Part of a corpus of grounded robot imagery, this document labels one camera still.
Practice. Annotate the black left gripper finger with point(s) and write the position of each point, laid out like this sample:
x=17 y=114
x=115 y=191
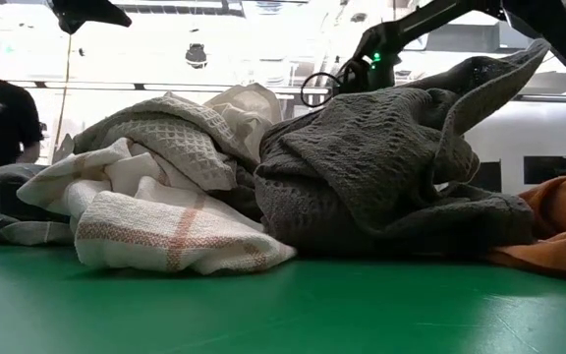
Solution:
x=112 y=15

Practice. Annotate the dark grey waffle towel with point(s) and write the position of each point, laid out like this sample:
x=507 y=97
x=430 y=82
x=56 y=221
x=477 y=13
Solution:
x=361 y=172

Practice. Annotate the beige waffle towel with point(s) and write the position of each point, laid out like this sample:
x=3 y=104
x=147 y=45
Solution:
x=175 y=137

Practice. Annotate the white towel with red stripes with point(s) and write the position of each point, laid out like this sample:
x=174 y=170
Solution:
x=140 y=231

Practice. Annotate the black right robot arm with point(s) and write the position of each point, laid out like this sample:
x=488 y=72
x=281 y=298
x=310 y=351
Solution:
x=558 y=34

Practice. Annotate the black overhead beam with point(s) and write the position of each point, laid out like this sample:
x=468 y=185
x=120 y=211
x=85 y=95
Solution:
x=116 y=86

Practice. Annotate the black ceiling fixture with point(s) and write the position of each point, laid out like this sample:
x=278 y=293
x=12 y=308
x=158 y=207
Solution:
x=196 y=55

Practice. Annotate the cream white towel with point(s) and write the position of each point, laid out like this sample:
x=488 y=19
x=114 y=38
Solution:
x=248 y=110

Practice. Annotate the orange towel with white label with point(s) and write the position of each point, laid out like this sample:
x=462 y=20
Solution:
x=558 y=211

